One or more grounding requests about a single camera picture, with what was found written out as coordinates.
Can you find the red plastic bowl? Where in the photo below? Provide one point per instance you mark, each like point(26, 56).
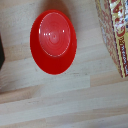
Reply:
point(53, 41)

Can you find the black box-shaped object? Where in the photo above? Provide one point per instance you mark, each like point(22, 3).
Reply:
point(1, 53)

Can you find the cereal snack bar box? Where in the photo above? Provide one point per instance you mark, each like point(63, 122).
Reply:
point(116, 30)

